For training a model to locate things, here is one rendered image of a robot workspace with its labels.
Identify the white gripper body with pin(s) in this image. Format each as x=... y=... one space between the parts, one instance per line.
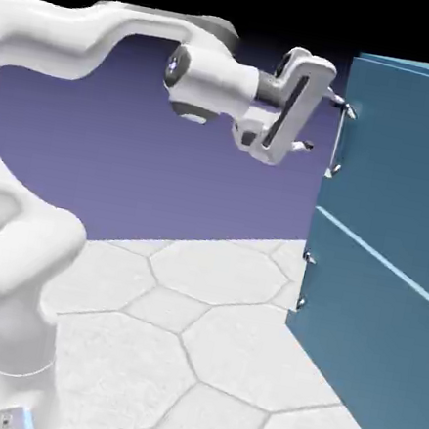
x=315 y=81

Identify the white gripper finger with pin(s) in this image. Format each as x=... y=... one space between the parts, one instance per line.
x=302 y=146
x=334 y=96

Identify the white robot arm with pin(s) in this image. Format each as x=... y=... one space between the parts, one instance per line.
x=113 y=22

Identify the blue cabinet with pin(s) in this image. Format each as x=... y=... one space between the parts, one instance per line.
x=423 y=66

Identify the blue cabinet door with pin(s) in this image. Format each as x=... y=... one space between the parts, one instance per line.
x=406 y=161
x=358 y=343

